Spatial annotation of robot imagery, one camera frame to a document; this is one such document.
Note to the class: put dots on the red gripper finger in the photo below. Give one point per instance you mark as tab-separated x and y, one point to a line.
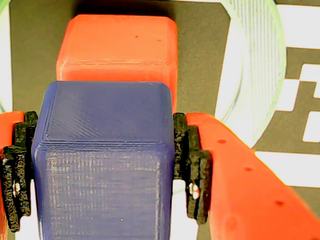
17	162
250	195

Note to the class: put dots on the blue cube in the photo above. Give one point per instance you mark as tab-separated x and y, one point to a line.
105	150

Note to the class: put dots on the red cube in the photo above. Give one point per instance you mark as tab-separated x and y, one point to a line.
117	45

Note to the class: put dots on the black white marker checkerboard mat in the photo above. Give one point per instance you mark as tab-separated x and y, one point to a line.
200	62

